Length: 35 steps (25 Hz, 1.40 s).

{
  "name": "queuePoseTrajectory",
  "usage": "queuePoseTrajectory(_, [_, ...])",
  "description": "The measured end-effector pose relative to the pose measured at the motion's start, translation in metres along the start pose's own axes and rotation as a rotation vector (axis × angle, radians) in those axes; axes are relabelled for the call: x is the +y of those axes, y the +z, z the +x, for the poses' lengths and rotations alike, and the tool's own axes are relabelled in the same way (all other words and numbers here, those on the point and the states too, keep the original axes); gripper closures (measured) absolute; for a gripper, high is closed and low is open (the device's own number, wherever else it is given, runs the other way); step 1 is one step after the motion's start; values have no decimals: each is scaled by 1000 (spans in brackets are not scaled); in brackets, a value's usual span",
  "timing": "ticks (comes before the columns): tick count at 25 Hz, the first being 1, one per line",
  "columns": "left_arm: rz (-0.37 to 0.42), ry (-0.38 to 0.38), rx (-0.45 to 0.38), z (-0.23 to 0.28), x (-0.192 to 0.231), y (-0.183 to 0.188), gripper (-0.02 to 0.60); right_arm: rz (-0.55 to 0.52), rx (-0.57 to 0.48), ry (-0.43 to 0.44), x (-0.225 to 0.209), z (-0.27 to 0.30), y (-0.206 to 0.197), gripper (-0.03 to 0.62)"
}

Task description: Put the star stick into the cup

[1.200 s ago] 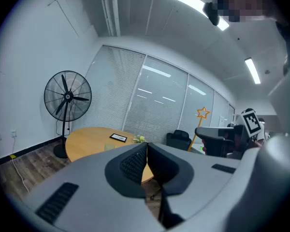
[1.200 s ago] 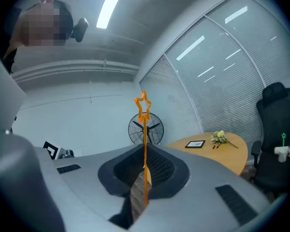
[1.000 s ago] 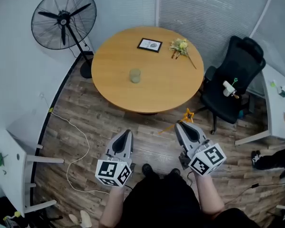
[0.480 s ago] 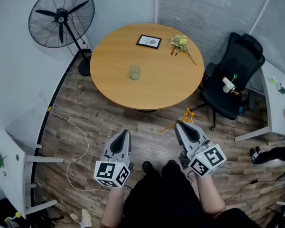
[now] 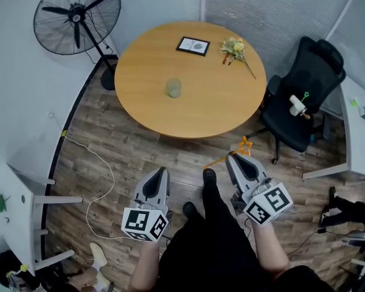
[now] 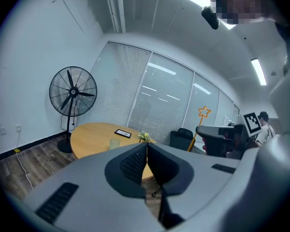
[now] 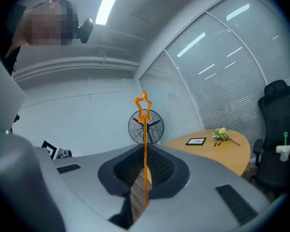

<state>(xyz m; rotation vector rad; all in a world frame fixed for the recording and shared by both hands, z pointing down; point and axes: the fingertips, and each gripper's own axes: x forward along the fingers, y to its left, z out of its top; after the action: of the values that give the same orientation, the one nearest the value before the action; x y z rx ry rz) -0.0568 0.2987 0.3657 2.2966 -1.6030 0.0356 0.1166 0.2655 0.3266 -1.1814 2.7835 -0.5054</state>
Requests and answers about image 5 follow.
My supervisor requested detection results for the person's black shoe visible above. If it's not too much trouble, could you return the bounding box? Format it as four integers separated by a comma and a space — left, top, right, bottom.
203, 168, 218, 189
182, 201, 199, 220

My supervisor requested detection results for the orange star wand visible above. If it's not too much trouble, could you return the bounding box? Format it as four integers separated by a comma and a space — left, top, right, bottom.
203, 135, 254, 170

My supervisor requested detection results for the black power adapter cable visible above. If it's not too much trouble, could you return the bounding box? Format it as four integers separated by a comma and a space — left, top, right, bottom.
287, 227, 365, 257

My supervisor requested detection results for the green paper leaf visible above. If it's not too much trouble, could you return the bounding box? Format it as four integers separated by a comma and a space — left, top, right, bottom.
0, 193, 12, 214

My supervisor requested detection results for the grey office chair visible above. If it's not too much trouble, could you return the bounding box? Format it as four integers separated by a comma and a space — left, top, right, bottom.
339, 229, 365, 285

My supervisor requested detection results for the white power cable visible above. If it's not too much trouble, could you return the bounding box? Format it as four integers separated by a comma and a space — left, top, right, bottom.
48, 114, 134, 242

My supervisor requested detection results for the black standing fan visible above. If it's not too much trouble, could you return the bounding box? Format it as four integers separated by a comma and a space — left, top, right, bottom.
33, 0, 122, 91

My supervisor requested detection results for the person's left forearm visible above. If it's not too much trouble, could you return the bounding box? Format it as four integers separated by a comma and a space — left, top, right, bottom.
130, 239, 159, 291

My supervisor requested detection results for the clear glass cup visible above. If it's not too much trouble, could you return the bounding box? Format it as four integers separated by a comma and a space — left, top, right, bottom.
165, 77, 183, 99

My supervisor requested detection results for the person's right forearm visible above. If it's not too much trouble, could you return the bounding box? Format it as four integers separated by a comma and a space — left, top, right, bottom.
250, 221, 290, 276

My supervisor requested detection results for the yellow flower bouquet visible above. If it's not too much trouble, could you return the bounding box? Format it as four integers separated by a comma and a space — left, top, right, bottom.
219, 37, 257, 80

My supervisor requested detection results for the white desk with green leaf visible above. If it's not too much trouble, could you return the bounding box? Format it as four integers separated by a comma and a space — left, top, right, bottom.
0, 162, 83, 277

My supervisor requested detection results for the black office chair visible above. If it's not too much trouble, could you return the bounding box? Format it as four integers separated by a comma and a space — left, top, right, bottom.
246, 36, 347, 166

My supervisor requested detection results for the white desk with small items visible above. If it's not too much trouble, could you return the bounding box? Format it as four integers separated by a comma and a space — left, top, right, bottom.
302, 77, 365, 181

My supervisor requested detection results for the black framed picture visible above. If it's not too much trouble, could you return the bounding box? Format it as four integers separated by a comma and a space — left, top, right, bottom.
175, 36, 211, 57

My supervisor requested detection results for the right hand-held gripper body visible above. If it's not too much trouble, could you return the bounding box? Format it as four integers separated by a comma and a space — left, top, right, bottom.
230, 177, 294, 226

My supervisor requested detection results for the person's black clothing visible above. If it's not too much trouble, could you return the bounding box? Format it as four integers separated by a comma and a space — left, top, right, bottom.
156, 179, 334, 292

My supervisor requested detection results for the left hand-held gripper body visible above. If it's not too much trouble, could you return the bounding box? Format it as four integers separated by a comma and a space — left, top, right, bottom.
120, 199, 174, 243

